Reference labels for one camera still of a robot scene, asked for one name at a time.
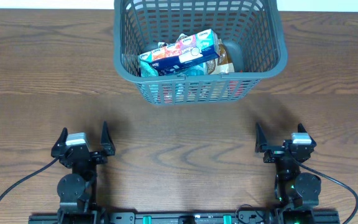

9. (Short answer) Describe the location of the Kleenex tissue multipack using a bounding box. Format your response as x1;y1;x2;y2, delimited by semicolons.
138;29;219;76

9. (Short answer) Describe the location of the grey plastic mesh basket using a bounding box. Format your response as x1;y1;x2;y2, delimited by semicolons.
114;0;288;106

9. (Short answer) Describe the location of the orange spaghetti packet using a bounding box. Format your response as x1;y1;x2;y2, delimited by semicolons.
139;72;252;105

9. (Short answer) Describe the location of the teal white packet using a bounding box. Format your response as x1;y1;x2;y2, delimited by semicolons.
139;60;158;78

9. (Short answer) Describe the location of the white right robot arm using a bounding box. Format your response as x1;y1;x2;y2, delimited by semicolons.
255;123;321;223

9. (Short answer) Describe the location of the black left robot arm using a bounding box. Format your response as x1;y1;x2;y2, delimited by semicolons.
51;123;116;223

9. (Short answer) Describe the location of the teal white pouch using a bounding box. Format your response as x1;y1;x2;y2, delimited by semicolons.
179;62;208;77

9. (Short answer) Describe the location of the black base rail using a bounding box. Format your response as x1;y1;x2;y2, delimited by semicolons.
28;207;340;224

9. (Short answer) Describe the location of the brown white grain bag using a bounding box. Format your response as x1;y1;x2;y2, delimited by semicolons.
206;59;217;75
211;39;234;75

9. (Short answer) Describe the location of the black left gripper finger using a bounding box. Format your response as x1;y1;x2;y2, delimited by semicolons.
100;121;116;156
51;128;68;157

